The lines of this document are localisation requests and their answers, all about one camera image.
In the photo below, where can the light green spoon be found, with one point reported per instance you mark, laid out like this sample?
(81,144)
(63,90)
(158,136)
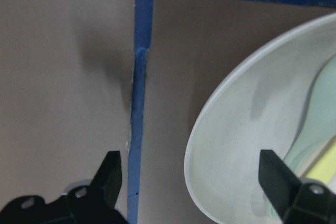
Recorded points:
(318,127)

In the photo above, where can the white round plate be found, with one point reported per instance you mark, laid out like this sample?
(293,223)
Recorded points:
(260,104)

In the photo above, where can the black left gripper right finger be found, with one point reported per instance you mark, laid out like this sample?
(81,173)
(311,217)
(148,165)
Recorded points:
(294,200)

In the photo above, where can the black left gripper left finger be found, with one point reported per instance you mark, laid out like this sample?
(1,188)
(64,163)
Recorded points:
(93,203)

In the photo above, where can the yellow plastic fork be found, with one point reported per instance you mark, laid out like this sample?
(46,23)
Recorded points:
(322,166)

